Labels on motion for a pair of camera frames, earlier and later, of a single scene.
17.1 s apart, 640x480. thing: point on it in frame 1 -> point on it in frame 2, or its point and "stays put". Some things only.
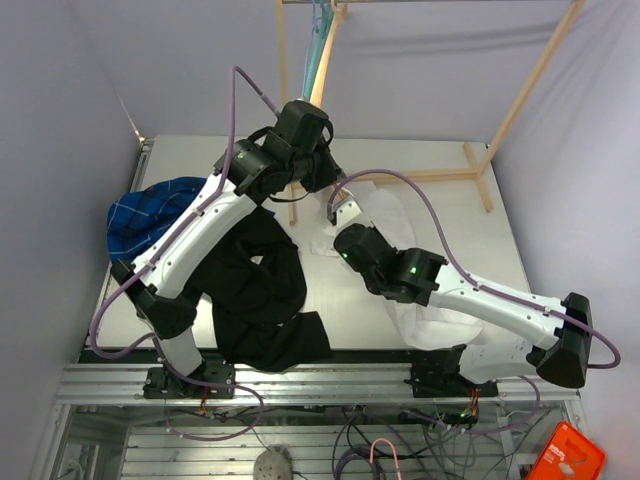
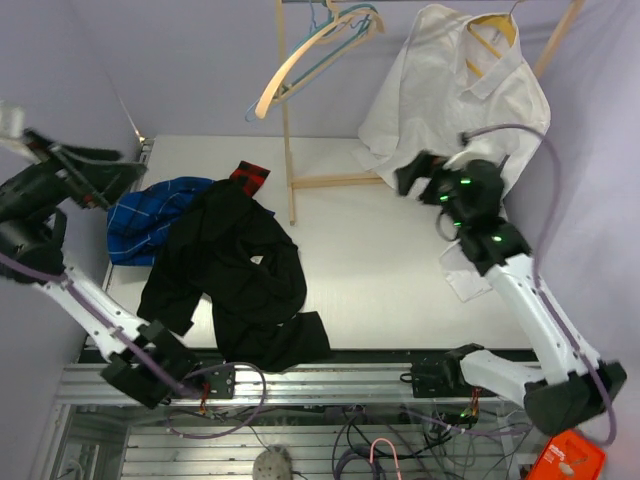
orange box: [569, 455] stays put
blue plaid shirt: [133, 216] stays put
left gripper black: [331, 174] -> [93, 183]
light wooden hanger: [324, 65] -> [338, 22]
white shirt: [370, 204] -> [462, 88]
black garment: [255, 290] stays put
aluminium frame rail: [290, 382] stays put
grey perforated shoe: [273, 464] stays put
